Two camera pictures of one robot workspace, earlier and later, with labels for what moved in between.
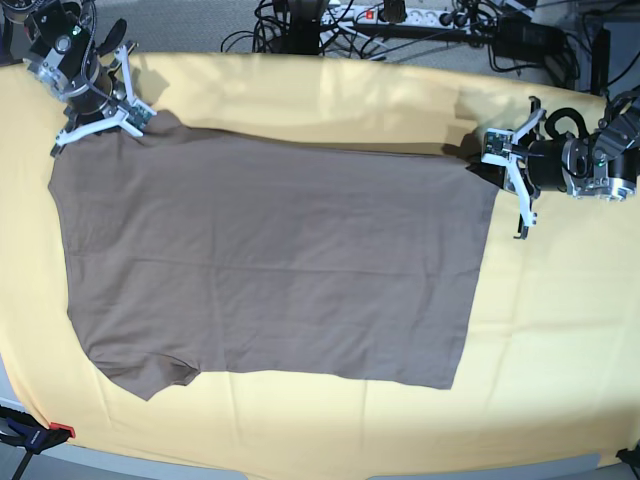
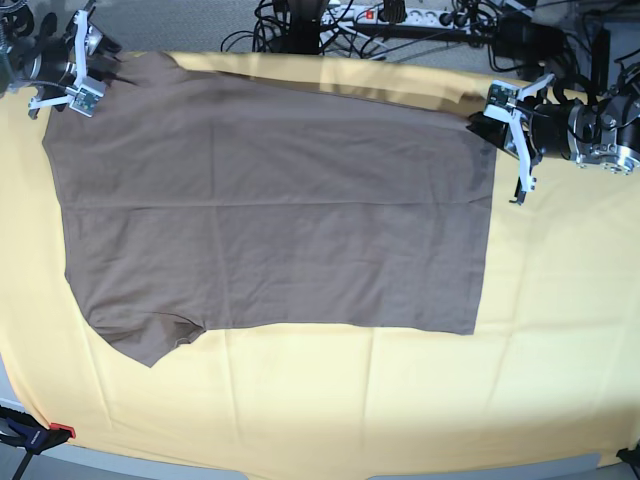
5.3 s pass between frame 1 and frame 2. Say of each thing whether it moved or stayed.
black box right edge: stayed
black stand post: stayed
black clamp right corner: stayed
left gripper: moved
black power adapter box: stayed
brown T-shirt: moved
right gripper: moved
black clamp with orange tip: stayed
